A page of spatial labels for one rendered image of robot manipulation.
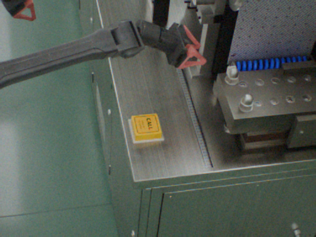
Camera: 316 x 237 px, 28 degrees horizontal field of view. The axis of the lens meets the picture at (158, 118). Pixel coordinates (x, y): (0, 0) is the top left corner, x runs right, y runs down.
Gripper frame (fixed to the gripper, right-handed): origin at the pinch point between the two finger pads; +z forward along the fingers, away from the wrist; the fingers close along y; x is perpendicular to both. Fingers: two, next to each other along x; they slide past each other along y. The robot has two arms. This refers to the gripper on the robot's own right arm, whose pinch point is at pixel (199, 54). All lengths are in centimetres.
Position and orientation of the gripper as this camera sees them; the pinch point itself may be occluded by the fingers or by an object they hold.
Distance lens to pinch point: 166.1
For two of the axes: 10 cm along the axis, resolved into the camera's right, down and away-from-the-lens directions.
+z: 8.1, 2.4, 5.3
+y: 2.0, 7.4, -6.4
